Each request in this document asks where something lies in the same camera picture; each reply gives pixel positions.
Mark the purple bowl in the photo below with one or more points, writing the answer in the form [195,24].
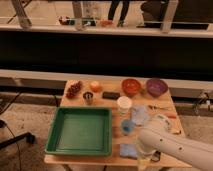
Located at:
[156,87]

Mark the small metal cup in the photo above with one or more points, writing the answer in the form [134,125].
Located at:
[88,97]

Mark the black rectangular block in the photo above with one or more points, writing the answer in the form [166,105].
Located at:
[110,95]

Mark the green plastic tray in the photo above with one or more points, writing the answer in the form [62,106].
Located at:
[80,131]

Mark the wooden folding table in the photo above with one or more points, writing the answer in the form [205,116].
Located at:
[114,159]

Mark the blue plastic cup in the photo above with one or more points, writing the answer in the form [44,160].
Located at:
[127,126]

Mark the black handled knife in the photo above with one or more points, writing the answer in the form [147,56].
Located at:
[177,132]

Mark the black metal clip brush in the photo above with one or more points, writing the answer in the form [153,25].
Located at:
[156,156]

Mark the black stand leg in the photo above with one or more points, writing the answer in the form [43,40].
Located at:
[30,138]

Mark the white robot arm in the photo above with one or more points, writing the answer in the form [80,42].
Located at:
[155,136]

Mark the red bowl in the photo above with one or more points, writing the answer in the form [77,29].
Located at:
[131,87]

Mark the orange carrot piece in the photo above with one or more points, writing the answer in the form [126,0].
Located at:
[171,116]

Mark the blue sponge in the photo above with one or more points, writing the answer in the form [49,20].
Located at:
[128,151]

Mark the red grape bunch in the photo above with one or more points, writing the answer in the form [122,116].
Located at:
[73,90]

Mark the orange fruit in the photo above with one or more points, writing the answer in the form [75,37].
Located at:
[95,86]

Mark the small metal fork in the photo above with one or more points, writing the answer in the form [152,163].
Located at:
[156,107]

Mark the white paper cup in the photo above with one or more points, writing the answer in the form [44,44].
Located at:
[124,104]

